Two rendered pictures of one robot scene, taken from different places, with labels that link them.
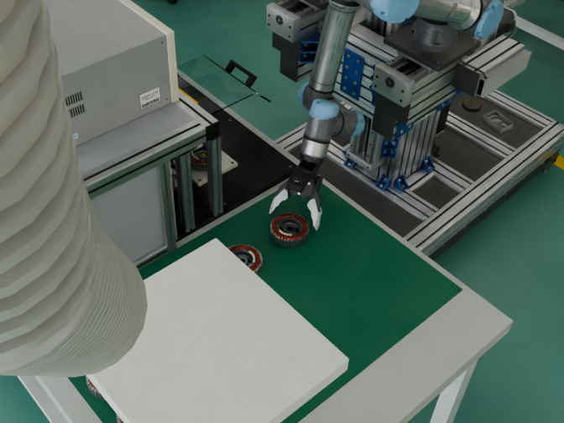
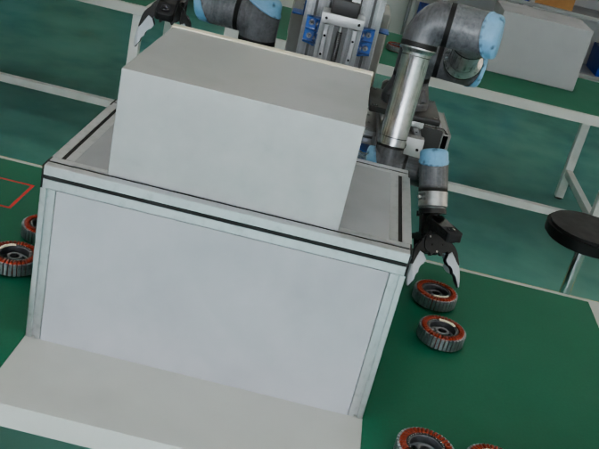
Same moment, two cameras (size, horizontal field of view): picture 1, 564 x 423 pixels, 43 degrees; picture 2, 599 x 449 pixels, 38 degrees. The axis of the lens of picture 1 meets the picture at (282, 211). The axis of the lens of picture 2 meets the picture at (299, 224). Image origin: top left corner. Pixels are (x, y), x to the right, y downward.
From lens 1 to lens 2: 1.74 m
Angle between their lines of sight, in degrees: 42
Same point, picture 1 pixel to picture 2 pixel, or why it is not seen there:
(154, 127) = (373, 184)
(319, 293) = (517, 338)
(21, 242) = not seen: outside the picture
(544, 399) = not seen: hidden behind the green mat
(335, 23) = (419, 71)
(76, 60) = (351, 100)
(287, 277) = (480, 335)
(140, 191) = not seen: hidden behind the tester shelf
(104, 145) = (362, 207)
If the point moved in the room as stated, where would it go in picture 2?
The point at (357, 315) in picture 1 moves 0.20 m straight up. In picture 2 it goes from (562, 345) to (590, 274)
